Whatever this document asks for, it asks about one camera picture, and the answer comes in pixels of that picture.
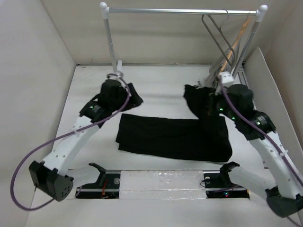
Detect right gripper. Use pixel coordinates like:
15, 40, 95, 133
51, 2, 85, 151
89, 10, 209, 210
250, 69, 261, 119
201, 86, 239, 121

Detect black trousers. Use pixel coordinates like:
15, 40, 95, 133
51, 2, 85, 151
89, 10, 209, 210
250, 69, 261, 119
116, 85, 232, 162

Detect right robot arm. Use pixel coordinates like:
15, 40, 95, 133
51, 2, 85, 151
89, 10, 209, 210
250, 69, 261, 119
205, 84, 303, 218

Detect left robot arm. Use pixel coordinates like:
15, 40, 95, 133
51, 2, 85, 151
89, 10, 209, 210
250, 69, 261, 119
29, 79, 143, 201

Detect grey hanging trousers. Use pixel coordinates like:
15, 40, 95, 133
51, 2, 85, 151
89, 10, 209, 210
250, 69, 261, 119
202, 44, 240, 87

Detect grey metal hanger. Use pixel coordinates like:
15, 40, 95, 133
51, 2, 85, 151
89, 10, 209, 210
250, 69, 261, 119
201, 9, 237, 66

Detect wooden hanger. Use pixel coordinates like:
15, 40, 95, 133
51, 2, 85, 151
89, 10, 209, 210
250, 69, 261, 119
227, 17, 251, 60

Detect silver clothes rack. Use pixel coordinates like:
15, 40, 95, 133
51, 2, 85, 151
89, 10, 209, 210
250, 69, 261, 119
99, 2, 268, 73

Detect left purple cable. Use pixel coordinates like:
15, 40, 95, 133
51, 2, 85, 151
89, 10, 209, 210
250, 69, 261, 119
9, 73, 131, 211

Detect purple cable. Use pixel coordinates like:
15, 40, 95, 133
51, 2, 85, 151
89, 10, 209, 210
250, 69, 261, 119
9, 73, 131, 211
219, 80, 303, 227

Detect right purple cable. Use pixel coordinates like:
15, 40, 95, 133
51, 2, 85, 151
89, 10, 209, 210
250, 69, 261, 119
219, 80, 303, 227

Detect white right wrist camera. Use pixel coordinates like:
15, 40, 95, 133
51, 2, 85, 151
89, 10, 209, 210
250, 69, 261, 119
215, 71, 234, 95

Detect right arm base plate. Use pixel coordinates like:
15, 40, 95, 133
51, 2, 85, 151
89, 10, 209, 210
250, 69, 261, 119
200, 171, 250, 199

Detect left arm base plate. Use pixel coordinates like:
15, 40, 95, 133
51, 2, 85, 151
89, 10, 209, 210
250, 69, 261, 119
75, 170, 121, 199

